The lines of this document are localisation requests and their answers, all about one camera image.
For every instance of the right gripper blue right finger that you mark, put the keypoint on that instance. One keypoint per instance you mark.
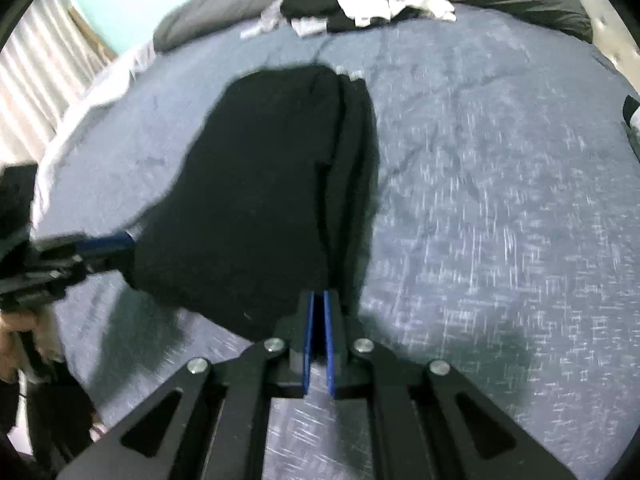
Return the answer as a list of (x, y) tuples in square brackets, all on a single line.
[(426, 421)]

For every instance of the person's left hand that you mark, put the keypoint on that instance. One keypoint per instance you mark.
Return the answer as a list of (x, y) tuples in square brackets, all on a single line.
[(40, 323)]

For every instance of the beige striped curtain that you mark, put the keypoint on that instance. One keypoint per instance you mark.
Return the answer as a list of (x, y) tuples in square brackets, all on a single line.
[(47, 65)]

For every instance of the black sweater white trim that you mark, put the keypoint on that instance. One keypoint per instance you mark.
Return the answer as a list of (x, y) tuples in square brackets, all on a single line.
[(271, 200)]

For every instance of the cream tufted headboard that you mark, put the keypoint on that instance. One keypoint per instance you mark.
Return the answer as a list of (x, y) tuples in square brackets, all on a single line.
[(613, 39)]

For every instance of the light grey duvet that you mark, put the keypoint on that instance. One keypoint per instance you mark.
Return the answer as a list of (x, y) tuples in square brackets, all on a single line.
[(108, 87)]

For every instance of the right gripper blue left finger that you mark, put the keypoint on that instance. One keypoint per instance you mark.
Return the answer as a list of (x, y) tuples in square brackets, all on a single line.
[(208, 421)]

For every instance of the black garment in pile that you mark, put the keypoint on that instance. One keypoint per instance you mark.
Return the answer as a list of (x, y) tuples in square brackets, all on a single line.
[(329, 9)]

